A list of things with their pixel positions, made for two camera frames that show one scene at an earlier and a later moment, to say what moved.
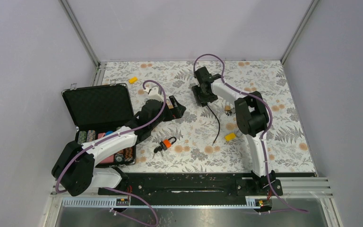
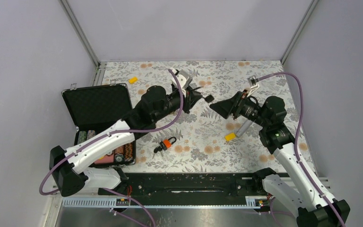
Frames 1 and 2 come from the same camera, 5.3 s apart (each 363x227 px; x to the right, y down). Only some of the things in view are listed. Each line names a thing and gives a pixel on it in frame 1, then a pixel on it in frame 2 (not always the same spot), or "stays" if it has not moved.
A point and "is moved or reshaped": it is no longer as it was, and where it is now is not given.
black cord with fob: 219,123 is moved or reshaped
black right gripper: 199,99 → 225,108
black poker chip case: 97,111 stays
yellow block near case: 133,80 stays
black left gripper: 176,112 → 192,97
